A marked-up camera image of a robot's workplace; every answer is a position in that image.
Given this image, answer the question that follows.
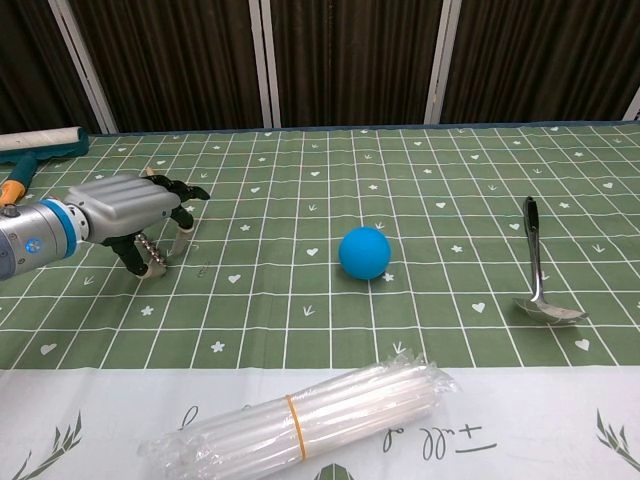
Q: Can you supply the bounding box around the steel ladle black handle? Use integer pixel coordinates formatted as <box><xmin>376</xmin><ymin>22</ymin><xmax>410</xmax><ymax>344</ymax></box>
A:
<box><xmin>512</xmin><ymin>196</ymin><xmax>587</xmax><ymax>326</ymax></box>

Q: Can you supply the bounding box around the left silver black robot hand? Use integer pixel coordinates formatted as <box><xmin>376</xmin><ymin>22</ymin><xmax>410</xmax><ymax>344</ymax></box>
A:
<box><xmin>64</xmin><ymin>173</ymin><xmax>211</xmax><ymax>279</ymax></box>

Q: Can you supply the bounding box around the yellow rubber band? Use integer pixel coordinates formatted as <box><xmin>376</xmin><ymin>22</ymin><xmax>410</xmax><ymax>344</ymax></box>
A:
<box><xmin>284</xmin><ymin>394</ymin><xmax>310</xmax><ymax>460</ymax></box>

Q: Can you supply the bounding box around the teal lint roller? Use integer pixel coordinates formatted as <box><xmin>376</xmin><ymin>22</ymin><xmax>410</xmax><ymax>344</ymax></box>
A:
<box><xmin>0</xmin><ymin>126</ymin><xmax>90</xmax><ymax>207</ymax></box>

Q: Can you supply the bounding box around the green grid tablecloth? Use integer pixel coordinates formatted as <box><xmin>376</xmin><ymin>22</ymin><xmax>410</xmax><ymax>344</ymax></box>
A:
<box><xmin>0</xmin><ymin>119</ymin><xmax>640</xmax><ymax>480</ymax></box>

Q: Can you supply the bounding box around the bundle of clear straws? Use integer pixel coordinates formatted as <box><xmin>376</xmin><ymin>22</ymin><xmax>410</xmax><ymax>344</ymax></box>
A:
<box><xmin>138</xmin><ymin>352</ymin><xmax>460</xmax><ymax>480</ymax></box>

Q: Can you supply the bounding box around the blue ball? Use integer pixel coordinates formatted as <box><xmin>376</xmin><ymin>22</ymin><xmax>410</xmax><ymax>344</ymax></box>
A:
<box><xmin>338</xmin><ymin>225</ymin><xmax>392</xmax><ymax>281</ymax></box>

